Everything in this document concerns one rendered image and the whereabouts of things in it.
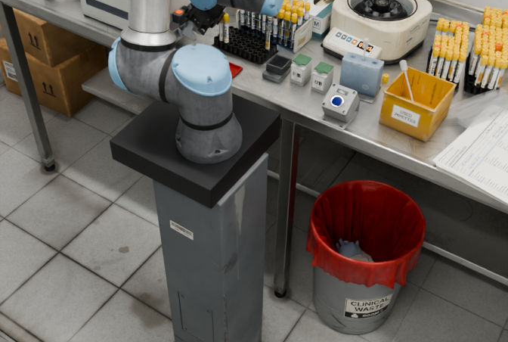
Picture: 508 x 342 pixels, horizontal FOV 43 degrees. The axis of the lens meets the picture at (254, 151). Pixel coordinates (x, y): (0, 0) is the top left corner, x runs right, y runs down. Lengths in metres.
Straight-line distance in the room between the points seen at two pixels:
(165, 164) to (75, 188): 1.36
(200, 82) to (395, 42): 0.71
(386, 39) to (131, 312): 1.26
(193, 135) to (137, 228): 1.21
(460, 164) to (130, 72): 0.78
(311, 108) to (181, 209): 0.43
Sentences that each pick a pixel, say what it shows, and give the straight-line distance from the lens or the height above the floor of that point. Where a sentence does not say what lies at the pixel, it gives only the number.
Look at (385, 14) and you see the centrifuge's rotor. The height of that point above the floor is 0.98.
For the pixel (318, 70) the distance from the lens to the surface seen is 1.68.
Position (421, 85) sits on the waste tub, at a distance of 1.69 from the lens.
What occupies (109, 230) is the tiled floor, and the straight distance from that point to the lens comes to 2.56.
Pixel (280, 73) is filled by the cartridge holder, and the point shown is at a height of 0.89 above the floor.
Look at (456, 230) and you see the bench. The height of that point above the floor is 0.27.
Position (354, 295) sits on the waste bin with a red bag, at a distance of 2.04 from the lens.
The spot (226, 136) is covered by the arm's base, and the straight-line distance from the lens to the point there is 1.39.
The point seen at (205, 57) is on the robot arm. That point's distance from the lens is 1.32.
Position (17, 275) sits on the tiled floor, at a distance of 2.51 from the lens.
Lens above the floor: 1.91
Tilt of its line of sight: 43 degrees down
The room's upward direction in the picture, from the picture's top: 1 degrees clockwise
